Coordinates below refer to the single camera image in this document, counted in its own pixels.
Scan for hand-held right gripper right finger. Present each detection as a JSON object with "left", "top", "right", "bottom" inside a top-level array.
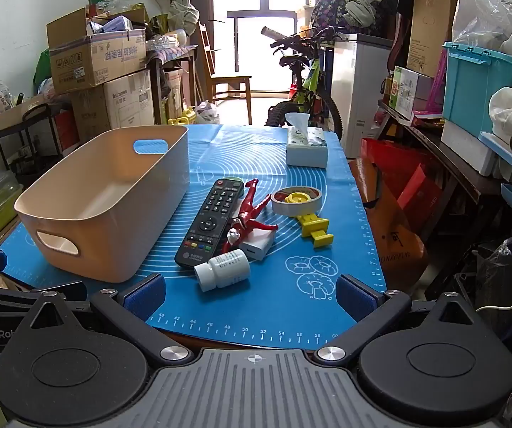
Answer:
[{"left": 313, "top": 273, "right": 491, "bottom": 363}]

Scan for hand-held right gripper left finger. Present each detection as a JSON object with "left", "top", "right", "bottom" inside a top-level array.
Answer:
[{"left": 17, "top": 273, "right": 194, "bottom": 363}]

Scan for beige plastic basket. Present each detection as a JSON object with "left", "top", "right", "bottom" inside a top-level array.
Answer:
[{"left": 14, "top": 125, "right": 190, "bottom": 284}]

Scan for yellow plastic toy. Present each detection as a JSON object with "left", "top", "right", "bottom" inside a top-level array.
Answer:
[{"left": 283, "top": 191, "right": 334, "bottom": 248}]

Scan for white pill bottle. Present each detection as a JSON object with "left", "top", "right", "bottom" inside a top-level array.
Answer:
[{"left": 194, "top": 250, "right": 251, "bottom": 292}]

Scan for black remote control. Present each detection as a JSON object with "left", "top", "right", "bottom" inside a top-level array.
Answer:
[{"left": 174, "top": 178, "right": 244, "bottom": 270}]

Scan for white charger plug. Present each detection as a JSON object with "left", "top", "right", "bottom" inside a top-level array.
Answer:
[{"left": 241, "top": 232, "right": 275, "bottom": 260}]

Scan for tape roll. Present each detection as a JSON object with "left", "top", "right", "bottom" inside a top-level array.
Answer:
[{"left": 271, "top": 186, "right": 322, "bottom": 219}]

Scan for orange paper bag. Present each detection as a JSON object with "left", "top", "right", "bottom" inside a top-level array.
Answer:
[{"left": 349, "top": 158, "right": 428, "bottom": 286}]

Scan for blue silicone mat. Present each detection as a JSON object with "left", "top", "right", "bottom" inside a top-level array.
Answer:
[{"left": 0, "top": 124, "right": 388, "bottom": 351}]

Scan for black utility cart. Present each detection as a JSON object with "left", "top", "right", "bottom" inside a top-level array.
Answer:
[{"left": 0, "top": 102, "right": 81, "bottom": 183}]

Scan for red paper bag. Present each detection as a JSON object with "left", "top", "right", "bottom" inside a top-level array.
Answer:
[{"left": 360, "top": 138, "right": 444, "bottom": 233}]

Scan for cardboard box with bottles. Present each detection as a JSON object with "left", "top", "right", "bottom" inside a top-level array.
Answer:
[{"left": 0, "top": 93, "right": 47, "bottom": 132}]

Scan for black plastic bag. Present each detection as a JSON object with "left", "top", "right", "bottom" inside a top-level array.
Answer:
[{"left": 474, "top": 236, "right": 512, "bottom": 322}]

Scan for red box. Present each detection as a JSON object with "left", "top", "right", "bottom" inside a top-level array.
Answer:
[{"left": 53, "top": 109, "right": 81, "bottom": 152}]

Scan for tissue box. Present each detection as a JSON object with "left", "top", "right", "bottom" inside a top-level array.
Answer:
[{"left": 285, "top": 113, "right": 329, "bottom": 169}]

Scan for dark wooden bench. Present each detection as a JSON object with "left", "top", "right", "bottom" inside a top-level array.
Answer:
[{"left": 377, "top": 100, "right": 506, "bottom": 277}]

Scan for yellow plastic jug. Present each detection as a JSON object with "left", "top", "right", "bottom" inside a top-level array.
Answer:
[{"left": 168, "top": 107, "right": 197, "bottom": 126}]

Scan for white foam box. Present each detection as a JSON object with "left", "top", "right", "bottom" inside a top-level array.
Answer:
[{"left": 441, "top": 120, "right": 502, "bottom": 177}]

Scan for large white brown cardboard box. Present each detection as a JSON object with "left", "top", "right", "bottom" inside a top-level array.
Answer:
[{"left": 71, "top": 69, "right": 156, "bottom": 143}]

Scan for small white plastic bag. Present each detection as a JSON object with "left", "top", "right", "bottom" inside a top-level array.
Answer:
[{"left": 195, "top": 100, "right": 221, "bottom": 124}]

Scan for green plastic bag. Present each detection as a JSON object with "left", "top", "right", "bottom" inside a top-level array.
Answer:
[{"left": 33, "top": 49, "right": 54, "bottom": 94}]

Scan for green black bicycle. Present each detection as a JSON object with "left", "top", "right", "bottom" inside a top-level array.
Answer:
[{"left": 260, "top": 26, "right": 343, "bottom": 139}]

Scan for green white carton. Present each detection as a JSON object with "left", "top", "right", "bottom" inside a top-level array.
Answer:
[{"left": 392, "top": 66, "right": 435, "bottom": 121}]

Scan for open printed cardboard box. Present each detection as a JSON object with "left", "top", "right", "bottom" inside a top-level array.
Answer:
[{"left": 46, "top": 7, "right": 147, "bottom": 95}]

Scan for pink plastic item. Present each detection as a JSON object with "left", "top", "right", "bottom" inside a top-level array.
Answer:
[{"left": 425, "top": 49, "right": 448, "bottom": 114}]

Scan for wooden chair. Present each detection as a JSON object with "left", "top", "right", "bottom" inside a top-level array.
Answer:
[{"left": 197, "top": 22, "right": 253, "bottom": 126}]

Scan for teal storage bin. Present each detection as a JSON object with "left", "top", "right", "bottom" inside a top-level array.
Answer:
[{"left": 442, "top": 41, "right": 512, "bottom": 138}]

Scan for wooden side table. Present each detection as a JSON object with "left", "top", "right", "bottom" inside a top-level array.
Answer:
[{"left": 147, "top": 45, "right": 199, "bottom": 126}]

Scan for tall brown cardboard box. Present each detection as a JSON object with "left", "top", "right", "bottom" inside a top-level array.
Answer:
[{"left": 405, "top": 0, "right": 462, "bottom": 78}]

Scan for floral fabric bag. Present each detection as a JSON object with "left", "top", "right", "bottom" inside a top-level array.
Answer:
[{"left": 312, "top": 0, "right": 350, "bottom": 36}]

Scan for grey green cloth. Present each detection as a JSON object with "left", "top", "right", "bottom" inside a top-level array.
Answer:
[{"left": 345, "top": 0, "right": 388, "bottom": 36}]

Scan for large white plastic bag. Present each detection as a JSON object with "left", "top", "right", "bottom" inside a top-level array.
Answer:
[{"left": 452, "top": 0, "right": 512, "bottom": 61}]

